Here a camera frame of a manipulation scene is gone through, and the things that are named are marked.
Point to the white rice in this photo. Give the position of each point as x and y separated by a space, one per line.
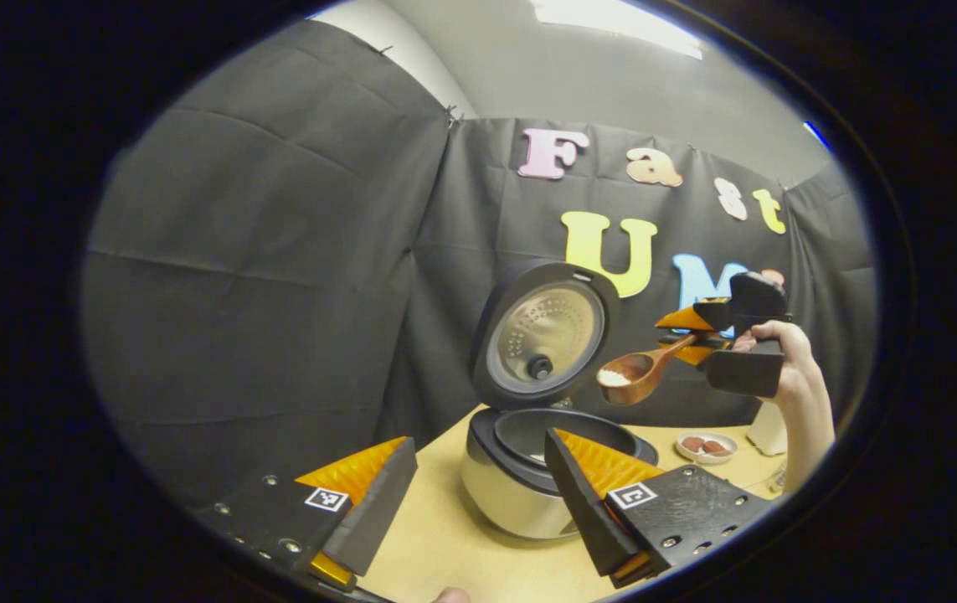
614 378

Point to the white round plate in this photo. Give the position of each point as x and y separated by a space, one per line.
708 458

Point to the reddish meat piece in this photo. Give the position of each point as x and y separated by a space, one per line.
693 444
714 448

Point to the brown wooden spoon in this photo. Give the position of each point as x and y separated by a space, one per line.
645 377

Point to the grey and silver rice cooker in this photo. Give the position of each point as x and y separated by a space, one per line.
545 335

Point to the black backdrop cloth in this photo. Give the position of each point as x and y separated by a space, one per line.
277 251

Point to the small ceiling light panel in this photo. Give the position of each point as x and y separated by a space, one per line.
815 134

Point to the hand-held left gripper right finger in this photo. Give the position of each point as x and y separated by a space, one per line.
578 511

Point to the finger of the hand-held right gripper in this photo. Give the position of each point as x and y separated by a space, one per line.
758 297
746 373

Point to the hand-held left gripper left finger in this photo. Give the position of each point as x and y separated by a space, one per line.
378 511

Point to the long ceiling light panel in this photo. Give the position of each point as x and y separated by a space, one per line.
612 25

